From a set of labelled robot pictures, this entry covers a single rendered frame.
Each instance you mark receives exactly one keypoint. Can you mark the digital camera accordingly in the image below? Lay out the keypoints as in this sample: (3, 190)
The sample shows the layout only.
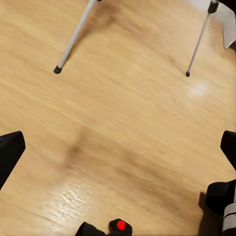
(119, 228)

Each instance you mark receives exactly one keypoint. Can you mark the camera tripod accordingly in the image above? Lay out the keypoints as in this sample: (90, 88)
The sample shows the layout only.
(211, 9)

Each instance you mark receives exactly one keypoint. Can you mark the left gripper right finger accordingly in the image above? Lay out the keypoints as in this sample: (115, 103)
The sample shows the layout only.
(228, 146)

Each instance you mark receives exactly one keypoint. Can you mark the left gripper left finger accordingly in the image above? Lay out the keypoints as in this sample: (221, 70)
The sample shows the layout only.
(12, 146)

